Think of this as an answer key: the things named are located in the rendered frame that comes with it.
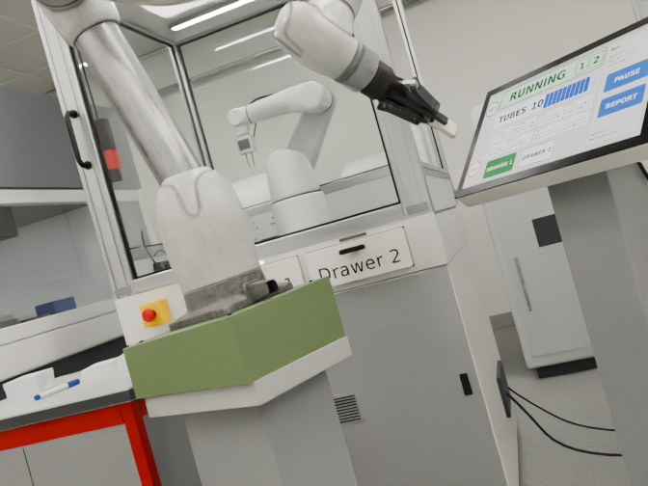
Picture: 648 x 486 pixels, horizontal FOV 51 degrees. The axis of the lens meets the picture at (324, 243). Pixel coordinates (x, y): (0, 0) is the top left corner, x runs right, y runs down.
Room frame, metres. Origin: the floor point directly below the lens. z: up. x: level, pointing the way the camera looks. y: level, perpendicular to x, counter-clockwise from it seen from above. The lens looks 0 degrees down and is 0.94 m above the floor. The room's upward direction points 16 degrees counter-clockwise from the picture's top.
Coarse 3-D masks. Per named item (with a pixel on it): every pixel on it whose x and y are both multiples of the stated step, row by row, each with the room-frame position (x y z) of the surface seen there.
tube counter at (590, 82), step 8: (600, 72) 1.37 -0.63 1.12; (584, 80) 1.40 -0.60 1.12; (592, 80) 1.38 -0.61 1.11; (560, 88) 1.46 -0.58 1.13; (568, 88) 1.44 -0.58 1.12; (576, 88) 1.41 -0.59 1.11; (584, 88) 1.39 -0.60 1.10; (592, 88) 1.37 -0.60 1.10; (544, 96) 1.50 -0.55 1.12; (552, 96) 1.47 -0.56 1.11; (560, 96) 1.45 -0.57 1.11; (568, 96) 1.42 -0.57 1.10; (536, 104) 1.51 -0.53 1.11; (544, 104) 1.48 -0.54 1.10; (552, 104) 1.46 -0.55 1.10
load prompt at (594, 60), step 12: (576, 60) 1.46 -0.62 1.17; (588, 60) 1.42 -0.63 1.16; (600, 60) 1.39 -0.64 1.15; (552, 72) 1.52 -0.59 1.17; (564, 72) 1.47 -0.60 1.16; (576, 72) 1.44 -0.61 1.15; (528, 84) 1.57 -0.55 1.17; (540, 84) 1.53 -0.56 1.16; (552, 84) 1.49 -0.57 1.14; (504, 96) 1.64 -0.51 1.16; (516, 96) 1.59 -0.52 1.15; (528, 96) 1.55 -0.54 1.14
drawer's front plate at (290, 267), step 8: (296, 256) 1.95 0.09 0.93; (272, 264) 1.95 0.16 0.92; (280, 264) 1.95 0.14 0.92; (288, 264) 1.94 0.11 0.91; (296, 264) 1.94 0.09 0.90; (248, 272) 1.98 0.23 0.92; (264, 272) 1.96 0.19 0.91; (272, 272) 1.96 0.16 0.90; (280, 272) 1.95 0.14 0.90; (288, 272) 1.94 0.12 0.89; (296, 272) 1.94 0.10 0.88; (280, 280) 1.95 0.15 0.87; (296, 280) 1.94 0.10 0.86; (304, 280) 1.95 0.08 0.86
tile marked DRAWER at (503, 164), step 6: (504, 156) 1.52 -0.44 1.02; (510, 156) 1.50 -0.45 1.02; (492, 162) 1.55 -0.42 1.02; (498, 162) 1.53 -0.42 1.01; (504, 162) 1.51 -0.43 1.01; (510, 162) 1.49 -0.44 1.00; (486, 168) 1.56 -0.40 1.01; (492, 168) 1.54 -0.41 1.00; (498, 168) 1.52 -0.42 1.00; (504, 168) 1.50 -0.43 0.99; (510, 168) 1.48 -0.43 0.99; (486, 174) 1.55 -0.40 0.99; (492, 174) 1.53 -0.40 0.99; (498, 174) 1.51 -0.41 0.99
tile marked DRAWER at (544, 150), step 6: (540, 144) 1.43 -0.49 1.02; (546, 144) 1.41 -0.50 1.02; (552, 144) 1.40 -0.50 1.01; (522, 150) 1.47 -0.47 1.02; (528, 150) 1.45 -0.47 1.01; (534, 150) 1.44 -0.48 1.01; (540, 150) 1.42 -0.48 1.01; (546, 150) 1.40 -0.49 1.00; (552, 150) 1.39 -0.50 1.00; (522, 156) 1.47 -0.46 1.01; (528, 156) 1.44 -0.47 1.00; (534, 156) 1.43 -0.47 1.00; (540, 156) 1.41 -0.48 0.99; (546, 156) 1.39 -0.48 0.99; (522, 162) 1.46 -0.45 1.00; (528, 162) 1.44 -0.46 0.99; (534, 162) 1.42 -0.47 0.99
